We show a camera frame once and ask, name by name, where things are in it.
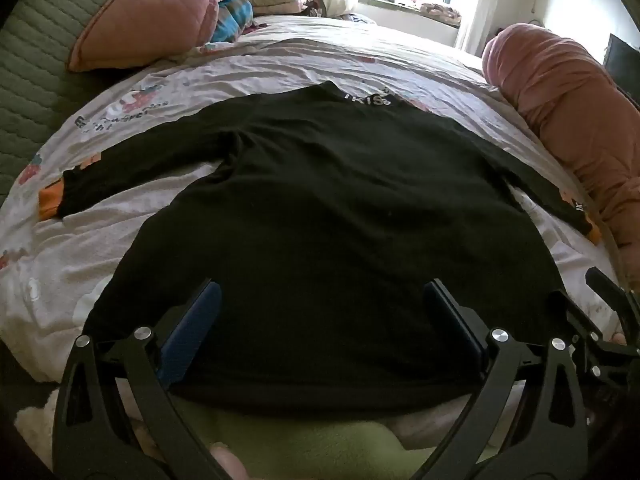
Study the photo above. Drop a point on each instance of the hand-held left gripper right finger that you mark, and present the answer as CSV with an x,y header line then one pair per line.
x,y
450,320

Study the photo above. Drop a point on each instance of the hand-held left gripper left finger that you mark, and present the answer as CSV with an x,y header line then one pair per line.
x,y
192,325

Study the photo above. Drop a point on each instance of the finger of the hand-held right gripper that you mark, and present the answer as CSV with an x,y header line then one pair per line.
x,y
610,287
575,312

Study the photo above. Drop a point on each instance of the black sweater with orange cuffs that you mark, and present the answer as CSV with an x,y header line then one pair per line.
x,y
320,210

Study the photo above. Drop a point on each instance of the person's left hand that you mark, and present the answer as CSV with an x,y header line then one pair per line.
x,y
229,462

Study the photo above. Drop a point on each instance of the green fleece garment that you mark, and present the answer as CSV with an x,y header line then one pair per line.
x,y
325,442

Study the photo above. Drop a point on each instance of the white plush cloth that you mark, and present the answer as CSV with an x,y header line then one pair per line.
x,y
35,420

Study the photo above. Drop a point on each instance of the pink rolled blanket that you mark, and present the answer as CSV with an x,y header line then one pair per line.
x,y
560,85

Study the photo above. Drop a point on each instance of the black television screen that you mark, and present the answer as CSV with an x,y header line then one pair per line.
x,y
622,70

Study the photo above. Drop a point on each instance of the strawberry printed bed sheet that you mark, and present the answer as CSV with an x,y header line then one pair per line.
x,y
250,70

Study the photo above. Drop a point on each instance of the green quilted headboard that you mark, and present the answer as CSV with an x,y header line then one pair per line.
x,y
40,60

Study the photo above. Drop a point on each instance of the small floral cloth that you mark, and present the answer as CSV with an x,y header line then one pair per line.
x,y
440,10

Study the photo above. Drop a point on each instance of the blue striped cloth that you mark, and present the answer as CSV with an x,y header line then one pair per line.
x,y
232,15

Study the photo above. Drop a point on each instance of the pink pillow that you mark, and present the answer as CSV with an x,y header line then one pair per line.
x,y
150,10

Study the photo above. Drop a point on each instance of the green windowsill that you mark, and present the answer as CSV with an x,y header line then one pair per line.
x,y
390,7

